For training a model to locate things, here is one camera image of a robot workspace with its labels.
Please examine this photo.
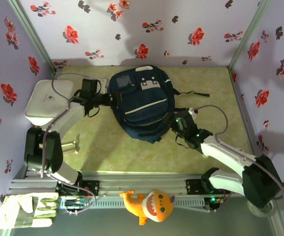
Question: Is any navy blue backpack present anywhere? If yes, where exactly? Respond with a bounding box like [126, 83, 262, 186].
[107, 65, 210, 145]

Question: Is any white plastic box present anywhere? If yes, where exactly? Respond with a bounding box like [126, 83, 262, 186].
[24, 79, 74, 126]

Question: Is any small controller board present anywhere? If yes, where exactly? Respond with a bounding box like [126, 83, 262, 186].
[64, 198, 90, 209]
[204, 195, 225, 212]

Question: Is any orange shark plush toy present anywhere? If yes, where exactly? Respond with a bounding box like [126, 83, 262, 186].
[119, 189, 176, 226]

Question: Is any clear tape roll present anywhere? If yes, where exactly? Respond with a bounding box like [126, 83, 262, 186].
[247, 200, 278, 218]

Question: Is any white and green work glove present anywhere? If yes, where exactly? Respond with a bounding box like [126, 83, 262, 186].
[0, 192, 59, 230]

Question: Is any grey right arm cable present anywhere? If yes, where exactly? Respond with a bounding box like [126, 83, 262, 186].
[195, 104, 284, 200]

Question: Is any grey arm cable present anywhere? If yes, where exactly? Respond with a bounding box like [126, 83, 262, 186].
[195, 104, 284, 200]
[40, 72, 101, 214]

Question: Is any grey left arm cable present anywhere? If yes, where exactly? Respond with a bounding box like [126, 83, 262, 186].
[40, 72, 101, 214]

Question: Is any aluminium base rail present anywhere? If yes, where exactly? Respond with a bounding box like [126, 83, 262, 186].
[8, 172, 284, 197]

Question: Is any grey metal frame post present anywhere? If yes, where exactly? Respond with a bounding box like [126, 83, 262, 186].
[7, 0, 57, 74]
[227, 0, 273, 71]

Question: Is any white slotted cable duct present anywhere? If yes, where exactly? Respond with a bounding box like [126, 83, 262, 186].
[59, 196, 205, 210]

